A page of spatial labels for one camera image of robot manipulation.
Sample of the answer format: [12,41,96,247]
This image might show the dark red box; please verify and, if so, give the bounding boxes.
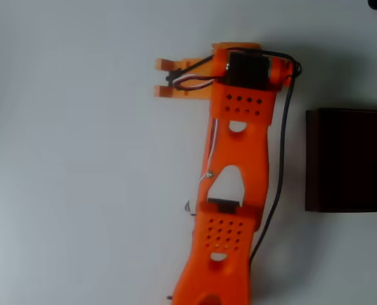
[305,107,377,213]

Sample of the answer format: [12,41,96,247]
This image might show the white red black servo wires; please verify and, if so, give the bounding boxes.
[171,73,215,93]
[196,118,220,184]

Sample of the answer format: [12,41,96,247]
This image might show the orange camera mount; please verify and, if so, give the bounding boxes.
[152,57,215,100]

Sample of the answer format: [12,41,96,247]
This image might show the black camera cable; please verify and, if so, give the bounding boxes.
[175,48,303,264]

